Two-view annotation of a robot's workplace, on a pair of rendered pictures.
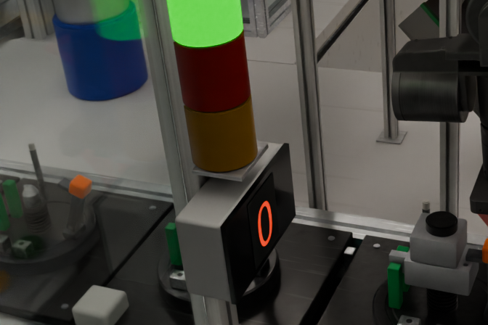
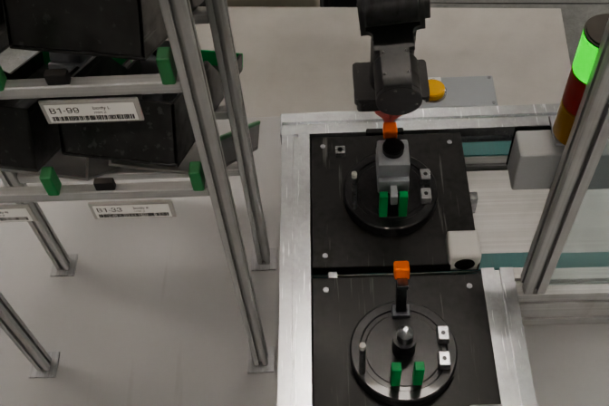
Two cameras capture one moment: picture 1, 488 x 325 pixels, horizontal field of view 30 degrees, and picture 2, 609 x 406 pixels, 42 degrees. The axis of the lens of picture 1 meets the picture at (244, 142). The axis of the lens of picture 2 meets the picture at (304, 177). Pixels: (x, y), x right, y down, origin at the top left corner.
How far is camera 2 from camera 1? 122 cm
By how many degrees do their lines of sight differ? 79
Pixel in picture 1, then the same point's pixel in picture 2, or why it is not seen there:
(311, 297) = not seen: hidden behind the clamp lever
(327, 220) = (292, 309)
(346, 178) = (130, 382)
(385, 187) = (142, 343)
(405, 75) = (414, 82)
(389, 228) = (291, 260)
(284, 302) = (413, 294)
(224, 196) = not seen: hidden behind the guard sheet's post
